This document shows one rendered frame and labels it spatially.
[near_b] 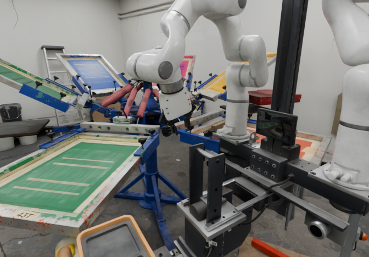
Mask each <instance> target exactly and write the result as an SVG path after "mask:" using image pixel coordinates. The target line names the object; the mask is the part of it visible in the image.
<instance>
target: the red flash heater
mask: <svg viewBox="0 0 369 257"><path fill-rule="evenodd" d="M248 93H249V96H250V97H253V99H251V98H250V99H249V103H252V104H256V105H271V99H272V90H261V91H248ZM265 93H266V94H265ZM264 94H265V95H264ZM300 99H301V94H295V103H298V102H300Z"/></svg>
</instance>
